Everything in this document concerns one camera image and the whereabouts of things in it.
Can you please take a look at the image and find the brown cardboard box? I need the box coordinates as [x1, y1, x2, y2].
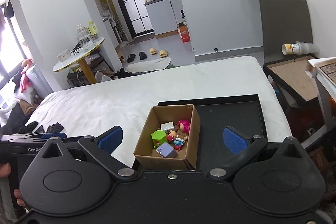
[133, 104, 201, 170]

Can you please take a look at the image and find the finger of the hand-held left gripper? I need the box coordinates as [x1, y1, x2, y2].
[9, 132, 67, 143]

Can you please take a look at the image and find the printed paper cup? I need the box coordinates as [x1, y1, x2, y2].
[281, 42, 319, 55]

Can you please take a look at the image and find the black side table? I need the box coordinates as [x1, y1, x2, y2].
[263, 55, 326, 109]

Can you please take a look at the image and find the white desk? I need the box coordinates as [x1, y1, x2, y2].
[307, 57, 336, 130]

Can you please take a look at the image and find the orange cardboard box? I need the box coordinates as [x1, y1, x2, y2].
[177, 25, 191, 42]

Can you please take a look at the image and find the black tray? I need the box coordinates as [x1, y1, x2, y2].
[131, 94, 268, 170]

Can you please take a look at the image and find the yellow-label bottle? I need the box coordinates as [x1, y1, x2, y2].
[87, 21, 99, 35]

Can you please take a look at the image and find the white standing fan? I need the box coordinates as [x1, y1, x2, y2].
[102, 13, 128, 45]

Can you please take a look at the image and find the grey chair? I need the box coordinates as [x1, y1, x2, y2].
[259, 0, 314, 64]

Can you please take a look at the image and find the blue figurine keychain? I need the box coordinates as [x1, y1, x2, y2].
[173, 138, 185, 151]

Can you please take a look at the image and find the pink plush toy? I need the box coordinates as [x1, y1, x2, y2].
[20, 59, 34, 93]

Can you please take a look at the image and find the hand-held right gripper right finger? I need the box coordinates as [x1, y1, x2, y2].
[207, 126, 305, 179]

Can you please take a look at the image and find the black cloth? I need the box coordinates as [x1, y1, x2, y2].
[47, 123, 64, 133]
[17, 121, 39, 134]

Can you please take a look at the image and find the lilac toy box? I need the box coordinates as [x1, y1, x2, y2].
[155, 142, 177, 158]

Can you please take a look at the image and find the round gold-rimmed table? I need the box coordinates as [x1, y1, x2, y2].
[52, 37, 105, 84]

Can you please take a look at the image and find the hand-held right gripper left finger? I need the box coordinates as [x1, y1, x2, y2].
[39, 126, 138, 179]

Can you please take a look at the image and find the person's left hand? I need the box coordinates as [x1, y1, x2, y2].
[0, 163, 27, 208]

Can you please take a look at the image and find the white floor mat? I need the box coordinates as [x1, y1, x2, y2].
[125, 57, 172, 73]

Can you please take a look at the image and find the pink-haired troll doll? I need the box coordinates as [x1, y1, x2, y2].
[177, 119, 191, 133]

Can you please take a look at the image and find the grey kitchen cabinet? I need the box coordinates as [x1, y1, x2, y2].
[144, 0, 184, 35]

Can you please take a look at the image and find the green hexagonal box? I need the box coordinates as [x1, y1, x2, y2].
[151, 130, 167, 149]

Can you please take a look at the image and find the clear glass jar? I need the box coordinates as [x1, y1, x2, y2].
[76, 25, 91, 47]

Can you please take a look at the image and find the patterned desk mat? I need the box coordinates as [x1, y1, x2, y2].
[322, 61, 336, 85]

